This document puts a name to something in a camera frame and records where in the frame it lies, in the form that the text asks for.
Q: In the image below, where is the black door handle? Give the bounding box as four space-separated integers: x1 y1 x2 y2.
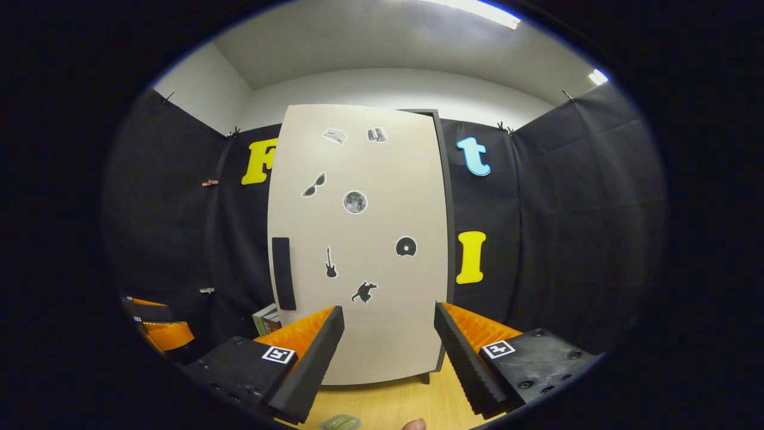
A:
272 236 297 311

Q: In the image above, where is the long ceiling light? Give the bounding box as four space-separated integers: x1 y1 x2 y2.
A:
421 0 521 30

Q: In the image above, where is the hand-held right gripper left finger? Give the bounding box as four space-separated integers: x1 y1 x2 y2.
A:
182 306 346 426

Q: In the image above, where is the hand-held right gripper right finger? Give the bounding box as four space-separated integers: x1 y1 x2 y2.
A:
434 302 600 419

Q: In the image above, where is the black backdrop cloth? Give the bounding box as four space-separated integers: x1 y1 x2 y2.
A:
104 81 668 359

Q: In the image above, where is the beige cabinet door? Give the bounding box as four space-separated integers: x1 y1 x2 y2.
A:
267 104 449 386

